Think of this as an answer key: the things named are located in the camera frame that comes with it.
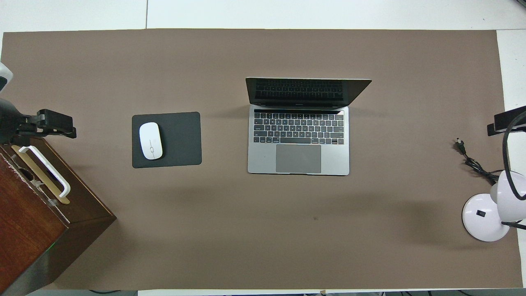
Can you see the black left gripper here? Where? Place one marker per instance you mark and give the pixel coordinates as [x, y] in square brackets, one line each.
[12, 123]

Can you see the grey aluminium laptop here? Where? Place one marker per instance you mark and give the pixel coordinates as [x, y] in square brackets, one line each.
[263, 160]

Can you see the white desk lamp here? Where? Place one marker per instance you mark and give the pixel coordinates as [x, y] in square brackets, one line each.
[481, 213]

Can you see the white computer mouse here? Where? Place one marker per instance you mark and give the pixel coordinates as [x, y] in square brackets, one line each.
[150, 139]

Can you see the dark wooden box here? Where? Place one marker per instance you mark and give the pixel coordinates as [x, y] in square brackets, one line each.
[33, 230]

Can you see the black mouse pad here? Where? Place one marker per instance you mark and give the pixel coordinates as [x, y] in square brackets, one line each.
[181, 139]

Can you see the brown table mat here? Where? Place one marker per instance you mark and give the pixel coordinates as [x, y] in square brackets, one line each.
[263, 230]

